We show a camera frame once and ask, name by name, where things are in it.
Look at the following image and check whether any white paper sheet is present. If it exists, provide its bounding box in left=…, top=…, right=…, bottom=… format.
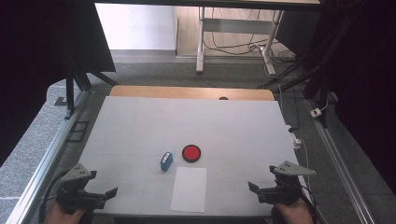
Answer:
left=170, top=166, right=208, bottom=214

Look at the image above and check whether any black floor cable tangle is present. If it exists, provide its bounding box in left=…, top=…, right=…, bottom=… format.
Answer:
left=204, top=7, right=297, bottom=63

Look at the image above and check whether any blue stamp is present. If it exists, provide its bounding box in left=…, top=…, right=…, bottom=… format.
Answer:
left=160, top=151, right=174, bottom=173

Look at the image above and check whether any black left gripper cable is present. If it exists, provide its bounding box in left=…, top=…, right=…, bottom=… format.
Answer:
left=38, top=171, right=68, bottom=223

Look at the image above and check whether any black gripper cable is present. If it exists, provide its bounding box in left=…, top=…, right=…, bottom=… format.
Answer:
left=38, top=171, right=68, bottom=223
left=300, top=185, right=319, bottom=224

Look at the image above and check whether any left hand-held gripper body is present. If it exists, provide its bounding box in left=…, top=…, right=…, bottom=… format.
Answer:
left=55, top=162, right=108, bottom=216

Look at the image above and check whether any white plug adapter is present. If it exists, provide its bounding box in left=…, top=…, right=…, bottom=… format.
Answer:
left=285, top=124, right=303, bottom=149

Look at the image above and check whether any aluminium rail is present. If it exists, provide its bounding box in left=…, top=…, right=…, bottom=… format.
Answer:
left=6, top=90, right=92, bottom=224
left=304, top=99, right=375, bottom=224

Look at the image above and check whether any white table cover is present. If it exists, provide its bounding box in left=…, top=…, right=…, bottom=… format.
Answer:
left=55, top=95, right=316, bottom=217

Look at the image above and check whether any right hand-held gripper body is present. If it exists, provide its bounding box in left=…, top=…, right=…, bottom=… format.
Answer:
left=258, top=161, right=317, bottom=206

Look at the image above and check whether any black metal stand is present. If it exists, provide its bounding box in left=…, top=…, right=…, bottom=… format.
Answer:
left=54, top=52, right=120, bottom=120
left=258, top=46, right=331, bottom=129

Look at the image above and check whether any white metal desk frame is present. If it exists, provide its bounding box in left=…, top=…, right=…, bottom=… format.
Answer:
left=195, top=6, right=285, bottom=77

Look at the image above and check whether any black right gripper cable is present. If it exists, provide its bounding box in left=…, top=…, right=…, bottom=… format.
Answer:
left=300, top=185, right=319, bottom=224

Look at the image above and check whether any person's left hand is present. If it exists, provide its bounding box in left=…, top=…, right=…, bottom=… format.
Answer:
left=43, top=200, right=87, bottom=224

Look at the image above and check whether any black curtain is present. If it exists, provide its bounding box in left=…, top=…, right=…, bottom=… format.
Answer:
left=0, top=0, right=116, bottom=167
left=311, top=0, right=396, bottom=195

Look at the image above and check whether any person's right hand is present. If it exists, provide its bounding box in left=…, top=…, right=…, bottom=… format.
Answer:
left=275, top=199, right=314, bottom=224

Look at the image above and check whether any red ink pad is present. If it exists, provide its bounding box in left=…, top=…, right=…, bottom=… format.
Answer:
left=181, top=144, right=202, bottom=163

